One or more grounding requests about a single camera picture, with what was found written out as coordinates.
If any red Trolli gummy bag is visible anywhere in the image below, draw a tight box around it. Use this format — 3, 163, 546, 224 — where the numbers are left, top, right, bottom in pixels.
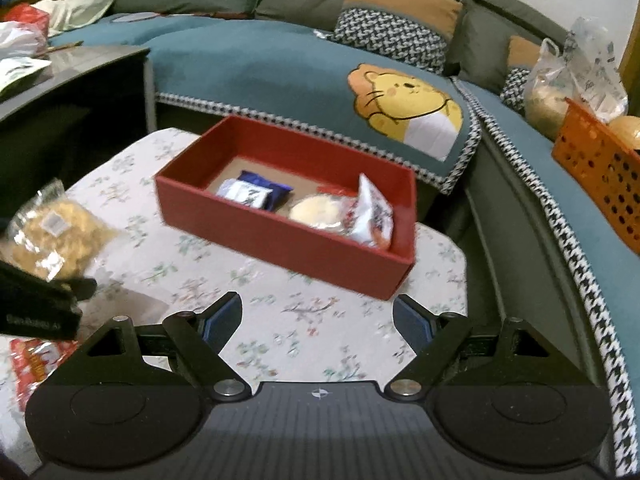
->
10, 338, 79, 412

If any clear bag of yellow crackers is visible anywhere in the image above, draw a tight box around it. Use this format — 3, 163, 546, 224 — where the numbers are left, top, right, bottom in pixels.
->
1, 179, 119, 282

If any white gluten strip snack bag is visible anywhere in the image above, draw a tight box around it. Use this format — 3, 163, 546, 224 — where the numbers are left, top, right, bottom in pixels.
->
347, 174, 394, 250

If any blue foil snack packet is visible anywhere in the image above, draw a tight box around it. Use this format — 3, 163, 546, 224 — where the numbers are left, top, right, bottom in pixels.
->
239, 170, 294, 211

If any white Kaprons wafer packet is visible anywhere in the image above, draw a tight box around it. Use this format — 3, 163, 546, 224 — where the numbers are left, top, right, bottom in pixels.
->
215, 179, 269, 209

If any round white cake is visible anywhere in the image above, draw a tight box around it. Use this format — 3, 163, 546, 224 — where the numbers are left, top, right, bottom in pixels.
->
288, 193, 356, 234

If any floral tablecloth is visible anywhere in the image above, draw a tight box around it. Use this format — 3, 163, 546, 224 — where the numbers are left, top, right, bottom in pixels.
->
0, 127, 469, 470

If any dark green sofa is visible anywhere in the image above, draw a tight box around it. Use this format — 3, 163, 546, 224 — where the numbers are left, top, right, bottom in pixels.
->
115, 0, 605, 382

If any red cardboard box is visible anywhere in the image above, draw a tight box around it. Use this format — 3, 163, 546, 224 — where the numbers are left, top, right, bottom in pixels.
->
155, 117, 416, 300

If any dark side table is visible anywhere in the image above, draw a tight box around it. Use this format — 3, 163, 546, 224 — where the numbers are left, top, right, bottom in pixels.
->
1, 46, 156, 220

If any orange plastic basket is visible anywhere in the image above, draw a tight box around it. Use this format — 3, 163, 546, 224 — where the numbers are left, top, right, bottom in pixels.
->
552, 100, 640, 252

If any white plastic bag on table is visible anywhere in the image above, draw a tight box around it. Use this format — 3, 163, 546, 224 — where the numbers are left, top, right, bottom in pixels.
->
0, 2, 53, 101

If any teal sofa cover with lion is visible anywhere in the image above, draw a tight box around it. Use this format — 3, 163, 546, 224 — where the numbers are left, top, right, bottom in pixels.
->
58, 15, 639, 476

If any clear plastic bag with food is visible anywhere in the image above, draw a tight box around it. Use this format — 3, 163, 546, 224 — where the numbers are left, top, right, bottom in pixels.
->
524, 18, 628, 140

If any houndstooth throw pillow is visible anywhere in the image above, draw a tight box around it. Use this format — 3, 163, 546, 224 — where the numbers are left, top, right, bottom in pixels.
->
331, 0, 462, 74

